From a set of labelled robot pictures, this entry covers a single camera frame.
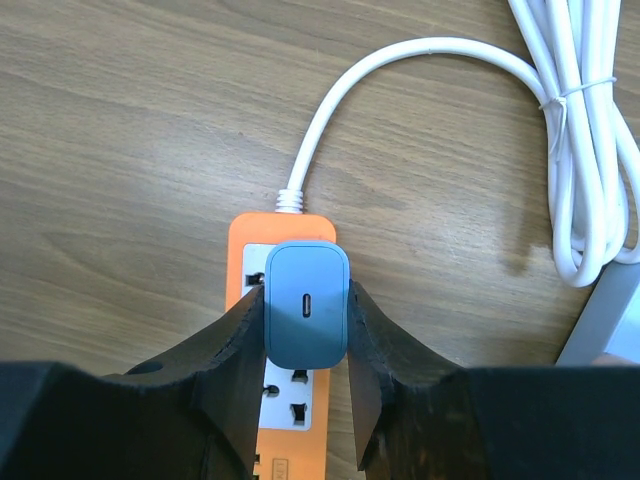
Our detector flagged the light blue cube adapter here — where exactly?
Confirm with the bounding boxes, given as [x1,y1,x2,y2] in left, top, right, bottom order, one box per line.
[264,241,350,370]

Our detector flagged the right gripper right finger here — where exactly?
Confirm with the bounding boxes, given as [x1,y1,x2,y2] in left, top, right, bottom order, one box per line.
[348,283,639,479]

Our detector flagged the light blue power strip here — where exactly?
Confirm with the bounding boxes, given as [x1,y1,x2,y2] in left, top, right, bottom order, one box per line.
[556,263,639,366]

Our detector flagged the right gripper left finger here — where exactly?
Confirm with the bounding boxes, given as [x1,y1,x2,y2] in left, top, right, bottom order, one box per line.
[1,288,265,479]

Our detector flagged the orange power strip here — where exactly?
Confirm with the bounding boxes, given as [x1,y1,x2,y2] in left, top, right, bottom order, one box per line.
[226,212,349,479]

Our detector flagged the white coiled cable of orange strip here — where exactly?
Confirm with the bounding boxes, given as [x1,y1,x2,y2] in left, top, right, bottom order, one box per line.
[274,0,640,289]

